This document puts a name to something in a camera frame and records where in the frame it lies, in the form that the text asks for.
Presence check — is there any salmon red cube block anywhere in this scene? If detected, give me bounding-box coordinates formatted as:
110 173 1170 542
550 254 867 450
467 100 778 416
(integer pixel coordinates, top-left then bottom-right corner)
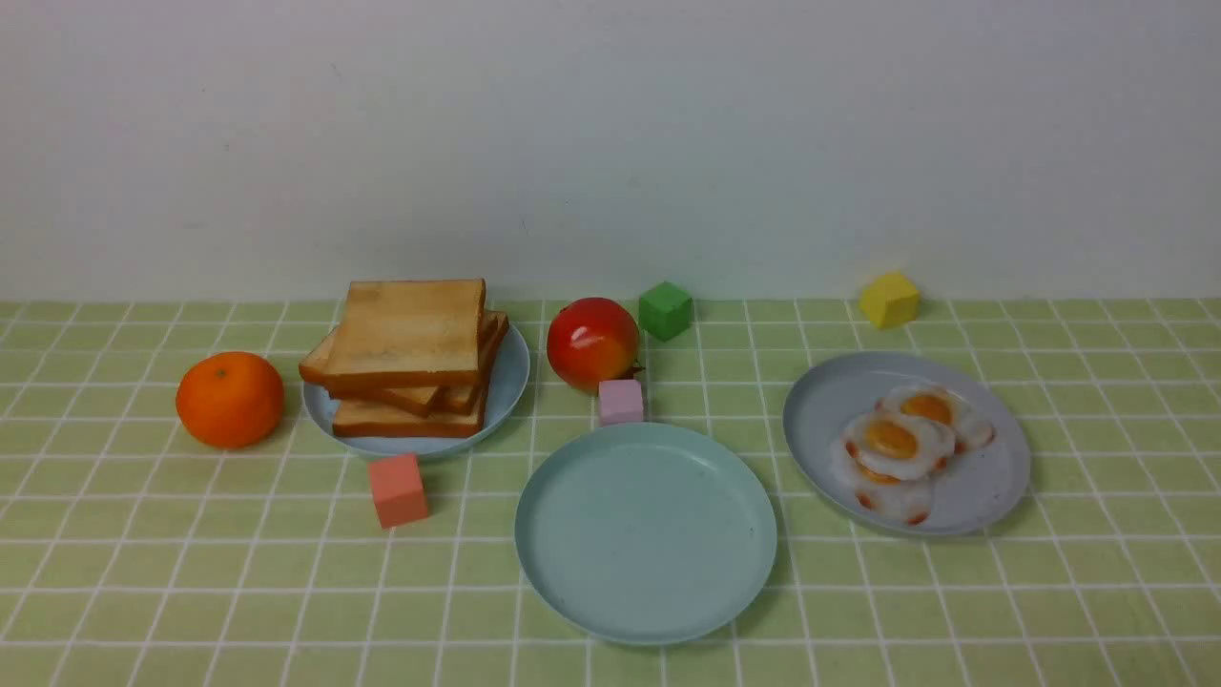
366 453 430 531

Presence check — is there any red apple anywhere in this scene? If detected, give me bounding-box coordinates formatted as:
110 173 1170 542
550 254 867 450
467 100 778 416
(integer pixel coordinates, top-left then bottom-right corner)
546 297 642 395

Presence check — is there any teal empty center plate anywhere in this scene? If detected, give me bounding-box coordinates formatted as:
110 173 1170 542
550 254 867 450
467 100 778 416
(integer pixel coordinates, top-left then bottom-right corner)
513 423 779 646

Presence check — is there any orange fruit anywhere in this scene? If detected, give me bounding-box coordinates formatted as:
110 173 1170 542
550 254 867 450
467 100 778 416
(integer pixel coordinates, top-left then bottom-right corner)
176 351 286 449

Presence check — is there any grey blue egg plate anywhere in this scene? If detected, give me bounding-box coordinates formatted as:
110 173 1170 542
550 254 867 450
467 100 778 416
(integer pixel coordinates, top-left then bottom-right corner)
781 351 1032 536

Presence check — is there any yellow cube block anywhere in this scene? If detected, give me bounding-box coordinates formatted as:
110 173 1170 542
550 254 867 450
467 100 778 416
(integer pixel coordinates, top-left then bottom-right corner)
858 271 921 329

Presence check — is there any green cube block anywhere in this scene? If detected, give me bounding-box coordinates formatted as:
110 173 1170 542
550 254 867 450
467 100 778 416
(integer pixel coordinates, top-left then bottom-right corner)
639 281 694 340

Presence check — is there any pink cube block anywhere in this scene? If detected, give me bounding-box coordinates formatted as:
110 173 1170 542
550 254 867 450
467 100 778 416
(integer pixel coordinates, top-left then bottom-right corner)
598 379 645 427

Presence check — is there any light blue bread plate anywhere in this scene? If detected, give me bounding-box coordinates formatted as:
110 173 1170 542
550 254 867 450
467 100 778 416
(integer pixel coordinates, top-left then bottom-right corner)
302 323 531 458

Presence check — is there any fried egg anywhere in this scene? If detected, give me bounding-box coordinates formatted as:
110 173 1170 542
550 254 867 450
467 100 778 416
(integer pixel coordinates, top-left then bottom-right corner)
874 386 996 455
829 441 934 526
841 410 956 484

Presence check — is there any toast slice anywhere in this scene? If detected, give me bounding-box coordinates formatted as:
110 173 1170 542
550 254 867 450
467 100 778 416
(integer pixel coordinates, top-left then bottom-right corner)
330 370 491 438
328 311 509 415
324 279 486 392
300 310 509 417

